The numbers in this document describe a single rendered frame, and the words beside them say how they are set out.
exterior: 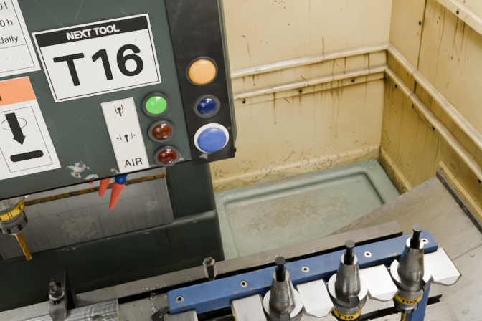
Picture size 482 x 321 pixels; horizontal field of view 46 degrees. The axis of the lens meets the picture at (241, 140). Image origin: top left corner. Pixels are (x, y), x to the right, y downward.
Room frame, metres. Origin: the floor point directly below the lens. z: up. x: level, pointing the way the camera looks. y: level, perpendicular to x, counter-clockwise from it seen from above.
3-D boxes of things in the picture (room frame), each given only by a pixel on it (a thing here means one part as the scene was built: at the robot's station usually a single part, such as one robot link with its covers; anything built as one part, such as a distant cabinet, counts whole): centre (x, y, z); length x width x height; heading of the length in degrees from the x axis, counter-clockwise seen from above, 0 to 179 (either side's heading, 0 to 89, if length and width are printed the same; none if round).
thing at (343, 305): (0.57, -0.15, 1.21); 0.06 x 0.06 x 0.03
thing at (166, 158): (0.45, 0.08, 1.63); 0.02 x 0.01 x 0.02; 99
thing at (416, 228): (0.59, -0.26, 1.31); 0.02 x 0.02 x 0.03
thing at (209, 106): (0.46, 0.03, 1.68); 0.02 x 0.01 x 0.02; 99
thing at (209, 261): (0.83, 0.10, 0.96); 0.03 x 0.03 x 0.13
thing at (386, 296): (0.58, -0.20, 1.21); 0.07 x 0.05 x 0.01; 9
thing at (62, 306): (0.80, 0.43, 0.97); 0.13 x 0.03 x 0.15; 9
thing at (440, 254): (0.60, -0.31, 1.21); 0.07 x 0.05 x 0.01; 9
